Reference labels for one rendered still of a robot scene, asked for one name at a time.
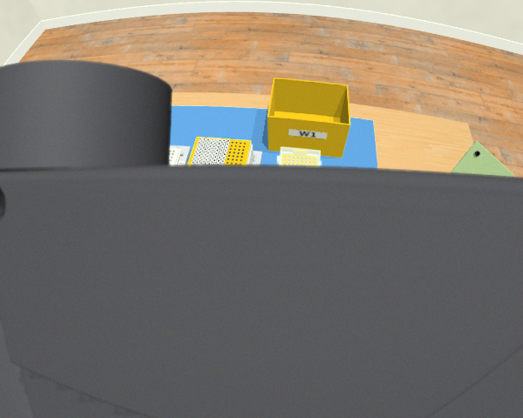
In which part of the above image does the blue flat mat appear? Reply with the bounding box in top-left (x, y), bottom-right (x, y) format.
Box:
top-left (171, 105), bottom-right (377, 168)

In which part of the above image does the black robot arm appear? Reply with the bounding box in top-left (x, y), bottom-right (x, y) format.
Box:
top-left (0, 60), bottom-right (523, 418)

